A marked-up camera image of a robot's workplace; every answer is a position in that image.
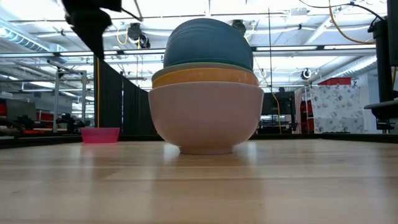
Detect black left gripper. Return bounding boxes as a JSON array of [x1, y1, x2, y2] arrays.
[[61, 0, 123, 60]]

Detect grey green bowl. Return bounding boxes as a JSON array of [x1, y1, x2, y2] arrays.
[[151, 62, 256, 83]]

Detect blue ribbed bowl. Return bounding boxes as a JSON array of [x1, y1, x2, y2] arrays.
[[163, 17, 254, 72]]

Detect yellow plastic bowl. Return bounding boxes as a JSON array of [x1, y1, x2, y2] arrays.
[[152, 67, 259, 90]]

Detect mauve pink deep bowl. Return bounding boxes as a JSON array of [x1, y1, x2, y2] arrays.
[[148, 81, 265, 156]]

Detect black curtain partition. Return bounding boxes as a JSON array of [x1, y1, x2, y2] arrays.
[[93, 55, 159, 136]]

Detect small magenta pink bowl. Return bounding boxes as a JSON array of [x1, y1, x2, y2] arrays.
[[80, 126, 121, 144]]

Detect red storage bin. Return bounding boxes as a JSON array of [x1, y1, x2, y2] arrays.
[[317, 77, 353, 86]]

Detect floral patterned cloth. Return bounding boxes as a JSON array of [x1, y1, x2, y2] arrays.
[[294, 84, 365, 134]]

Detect black rig side panel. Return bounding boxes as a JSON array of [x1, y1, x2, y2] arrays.
[[386, 0, 398, 68]]

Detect yellow coiled hanging cable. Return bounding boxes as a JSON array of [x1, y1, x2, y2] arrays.
[[116, 26, 129, 46]]

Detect black ceiling cable reel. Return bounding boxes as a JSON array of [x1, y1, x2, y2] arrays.
[[231, 19, 248, 35], [127, 22, 152, 50]]

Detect aluminium frame stand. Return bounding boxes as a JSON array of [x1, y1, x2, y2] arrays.
[[52, 69, 88, 134]]

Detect silver ventilation duct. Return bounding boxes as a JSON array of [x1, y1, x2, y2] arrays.
[[0, 26, 50, 53]]

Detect thin black vertical cable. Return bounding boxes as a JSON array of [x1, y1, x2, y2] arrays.
[[267, 7, 273, 91]]

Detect long yellow hanging cable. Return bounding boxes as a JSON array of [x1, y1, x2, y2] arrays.
[[245, 32, 282, 134]]

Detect thick yellow rig cable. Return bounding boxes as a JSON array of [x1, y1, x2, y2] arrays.
[[328, 0, 376, 45]]

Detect black rig cable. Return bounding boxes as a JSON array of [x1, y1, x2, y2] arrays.
[[297, 0, 386, 33]]

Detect black rig post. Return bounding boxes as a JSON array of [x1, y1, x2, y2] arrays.
[[372, 18, 395, 103]]

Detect black rig base bracket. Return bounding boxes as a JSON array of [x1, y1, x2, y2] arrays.
[[363, 98, 398, 134]]

